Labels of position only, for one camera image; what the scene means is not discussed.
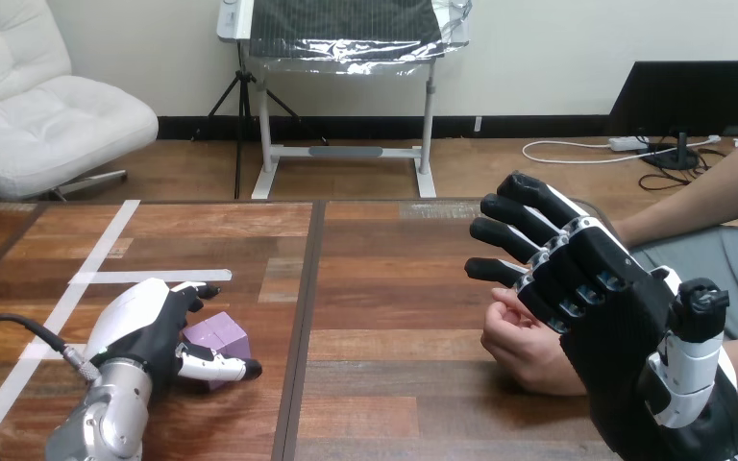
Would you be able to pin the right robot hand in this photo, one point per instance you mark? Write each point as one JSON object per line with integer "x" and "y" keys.
{"x": 623, "y": 356}

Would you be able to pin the person's hand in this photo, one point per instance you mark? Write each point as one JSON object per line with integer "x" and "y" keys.
{"x": 525, "y": 347}

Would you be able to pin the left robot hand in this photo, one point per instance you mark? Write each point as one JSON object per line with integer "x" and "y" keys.
{"x": 136, "y": 324}

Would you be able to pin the purple block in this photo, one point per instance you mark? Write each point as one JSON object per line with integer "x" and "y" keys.
{"x": 222, "y": 334}

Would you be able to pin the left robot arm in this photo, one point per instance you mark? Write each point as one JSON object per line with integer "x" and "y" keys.
{"x": 111, "y": 413}

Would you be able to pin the person's body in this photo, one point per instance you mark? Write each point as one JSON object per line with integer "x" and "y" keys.
{"x": 719, "y": 261}

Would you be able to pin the white power strip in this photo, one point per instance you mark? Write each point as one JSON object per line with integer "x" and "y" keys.
{"x": 627, "y": 144}

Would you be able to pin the black tripod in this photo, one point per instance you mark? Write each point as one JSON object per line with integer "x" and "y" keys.
{"x": 240, "y": 127}

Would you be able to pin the white cushioned chair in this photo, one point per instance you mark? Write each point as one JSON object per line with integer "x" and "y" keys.
{"x": 31, "y": 108}

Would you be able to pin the white desk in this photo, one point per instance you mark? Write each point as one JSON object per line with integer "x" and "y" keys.
{"x": 343, "y": 152}

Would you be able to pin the dark screen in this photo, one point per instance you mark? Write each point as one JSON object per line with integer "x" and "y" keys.
{"x": 693, "y": 92}

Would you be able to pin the foil sheet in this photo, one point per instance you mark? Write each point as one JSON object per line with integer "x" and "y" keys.
{"x": 350, "y": 48}

